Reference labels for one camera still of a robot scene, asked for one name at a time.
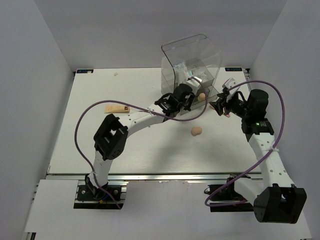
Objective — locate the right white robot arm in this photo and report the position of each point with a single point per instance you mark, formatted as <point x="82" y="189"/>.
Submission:
<point x="277" y="200"/>

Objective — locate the clear acrylic organizer box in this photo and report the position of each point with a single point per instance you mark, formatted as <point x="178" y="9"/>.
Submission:
<point x="188" y="57"/>

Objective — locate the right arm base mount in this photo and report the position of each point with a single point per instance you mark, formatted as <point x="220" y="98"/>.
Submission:
<point x="240" y="193"/>

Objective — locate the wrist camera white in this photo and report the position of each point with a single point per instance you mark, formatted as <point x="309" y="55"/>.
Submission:
<point x="230" y="86"/>
<point x="195" y="83"/>

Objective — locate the white blue sachet packet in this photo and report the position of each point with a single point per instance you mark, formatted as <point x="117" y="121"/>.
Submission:
<point x="181" y="72"/>

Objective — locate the beige makeup sponge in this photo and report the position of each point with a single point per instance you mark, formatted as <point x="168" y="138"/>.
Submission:
<point x="201" y="97"/>
<point x="195" y="131"/>

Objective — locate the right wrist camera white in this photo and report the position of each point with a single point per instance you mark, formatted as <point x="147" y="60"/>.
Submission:
<point x="230" y="86"/>

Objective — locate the blue table label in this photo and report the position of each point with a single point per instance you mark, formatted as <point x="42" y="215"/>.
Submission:
<point x="233" y="69"/>
<point x="84" y="71"/>

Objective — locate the right blue table label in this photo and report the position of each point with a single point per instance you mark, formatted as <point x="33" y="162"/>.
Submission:
<point x="233" y="69"/>

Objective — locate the beige makeup tube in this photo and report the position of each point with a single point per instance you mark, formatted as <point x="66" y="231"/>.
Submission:
<point x="118" y="109"/>

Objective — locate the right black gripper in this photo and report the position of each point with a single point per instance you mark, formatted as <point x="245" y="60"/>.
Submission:
<point x="218" y="105"/>

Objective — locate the aluminium rail front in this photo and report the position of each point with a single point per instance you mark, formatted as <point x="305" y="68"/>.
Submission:
<point x="145" y="177"/>

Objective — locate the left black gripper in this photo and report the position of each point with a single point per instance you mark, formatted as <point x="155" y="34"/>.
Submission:
<point x="191" y="97"/>

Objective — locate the beige rose-gold lipstick pen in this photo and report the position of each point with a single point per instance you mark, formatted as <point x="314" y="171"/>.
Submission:
<point x="224" y="114"/>

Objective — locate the left blue table label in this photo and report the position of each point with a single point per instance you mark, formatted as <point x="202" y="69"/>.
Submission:
<point x="84" y="71"/>

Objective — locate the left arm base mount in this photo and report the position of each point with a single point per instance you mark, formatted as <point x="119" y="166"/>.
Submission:
<point x="86" y="199"/>

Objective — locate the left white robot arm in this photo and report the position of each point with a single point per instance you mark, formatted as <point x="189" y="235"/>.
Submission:
<point x="111" y="136"/>

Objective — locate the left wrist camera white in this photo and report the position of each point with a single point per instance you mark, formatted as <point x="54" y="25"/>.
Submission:
<point x="195" y="83"/>

